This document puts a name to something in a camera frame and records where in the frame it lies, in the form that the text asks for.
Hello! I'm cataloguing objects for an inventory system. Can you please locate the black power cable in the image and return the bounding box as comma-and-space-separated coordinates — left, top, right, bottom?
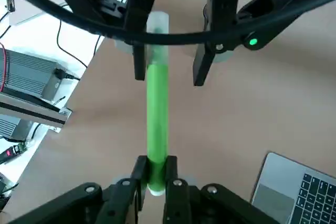
54, 68, 81, 81

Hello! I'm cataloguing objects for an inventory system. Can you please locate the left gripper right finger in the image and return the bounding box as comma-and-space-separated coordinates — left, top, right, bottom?
162, 155, 279, 224

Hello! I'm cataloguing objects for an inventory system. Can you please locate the small device with red light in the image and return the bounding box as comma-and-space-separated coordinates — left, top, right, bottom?
0, 142, 29, 166

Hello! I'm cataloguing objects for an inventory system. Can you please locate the silver aluminium frame post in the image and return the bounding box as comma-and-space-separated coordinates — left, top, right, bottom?
0, 91, 74, 130

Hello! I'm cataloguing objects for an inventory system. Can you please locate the white equipment table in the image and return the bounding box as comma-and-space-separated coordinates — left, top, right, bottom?
0, 0, 106, 190

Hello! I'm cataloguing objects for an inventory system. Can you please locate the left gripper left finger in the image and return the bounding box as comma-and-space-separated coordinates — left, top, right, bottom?
7, 155, 148, 224

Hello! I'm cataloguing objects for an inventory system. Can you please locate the green pen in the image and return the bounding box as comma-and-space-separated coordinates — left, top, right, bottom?
145, 10, 170, 197

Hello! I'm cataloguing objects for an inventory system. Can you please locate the grey open laptop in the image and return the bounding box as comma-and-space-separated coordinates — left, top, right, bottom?
250, 151, 336, 224

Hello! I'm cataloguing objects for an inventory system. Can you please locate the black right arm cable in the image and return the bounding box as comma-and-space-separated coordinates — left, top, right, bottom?
0, 0, 336, 46

